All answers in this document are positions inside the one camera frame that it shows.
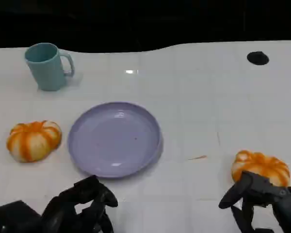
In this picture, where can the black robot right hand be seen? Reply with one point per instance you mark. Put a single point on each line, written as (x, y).
(257, 189)

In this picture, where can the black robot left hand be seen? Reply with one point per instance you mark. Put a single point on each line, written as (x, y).
(68, 208)

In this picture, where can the orange and white bread roll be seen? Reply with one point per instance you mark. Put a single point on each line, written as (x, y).
(32, 142)
(262, 165)

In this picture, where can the thin orange stick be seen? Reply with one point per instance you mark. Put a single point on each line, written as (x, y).
(197, 157)

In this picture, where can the lilac plate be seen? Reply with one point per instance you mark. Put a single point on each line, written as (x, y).
(114, 139)

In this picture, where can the black round table grommet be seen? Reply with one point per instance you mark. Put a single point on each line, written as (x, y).
(257, 58)

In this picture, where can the pale green mug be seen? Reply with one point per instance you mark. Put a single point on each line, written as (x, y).
(47, 70)

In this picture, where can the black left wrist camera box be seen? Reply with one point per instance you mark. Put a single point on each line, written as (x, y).
(17, 217)

